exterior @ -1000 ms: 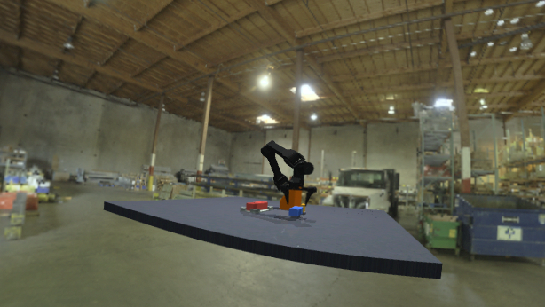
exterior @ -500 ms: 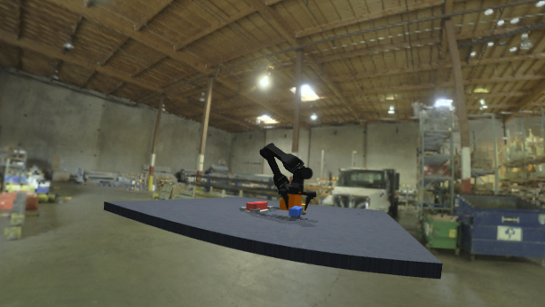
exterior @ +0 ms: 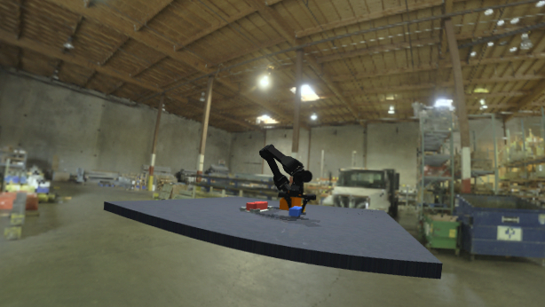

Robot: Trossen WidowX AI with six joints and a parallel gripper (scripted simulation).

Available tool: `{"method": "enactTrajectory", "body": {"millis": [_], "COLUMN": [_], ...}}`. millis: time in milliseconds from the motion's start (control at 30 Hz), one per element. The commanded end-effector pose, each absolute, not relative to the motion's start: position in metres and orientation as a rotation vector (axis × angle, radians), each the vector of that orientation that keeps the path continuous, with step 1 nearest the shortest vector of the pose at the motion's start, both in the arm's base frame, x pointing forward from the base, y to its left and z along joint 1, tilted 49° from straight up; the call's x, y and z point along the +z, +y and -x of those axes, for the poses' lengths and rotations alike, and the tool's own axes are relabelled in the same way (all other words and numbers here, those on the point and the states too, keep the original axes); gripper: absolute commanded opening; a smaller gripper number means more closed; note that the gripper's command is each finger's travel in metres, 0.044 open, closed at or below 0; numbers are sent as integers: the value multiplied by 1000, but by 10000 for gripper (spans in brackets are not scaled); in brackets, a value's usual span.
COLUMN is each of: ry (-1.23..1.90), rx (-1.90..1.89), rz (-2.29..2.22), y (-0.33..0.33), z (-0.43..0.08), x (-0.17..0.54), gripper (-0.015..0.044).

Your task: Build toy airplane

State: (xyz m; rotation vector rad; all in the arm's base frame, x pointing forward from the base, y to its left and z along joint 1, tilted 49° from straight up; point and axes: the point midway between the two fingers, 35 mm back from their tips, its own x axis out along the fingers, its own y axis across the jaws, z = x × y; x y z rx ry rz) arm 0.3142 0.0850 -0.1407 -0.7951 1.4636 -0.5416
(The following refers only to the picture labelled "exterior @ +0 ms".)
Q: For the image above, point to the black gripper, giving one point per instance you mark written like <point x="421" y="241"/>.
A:
<point x="307" y="197"/>

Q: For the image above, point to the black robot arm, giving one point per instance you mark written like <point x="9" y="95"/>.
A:
<point x="291" y="166"/>

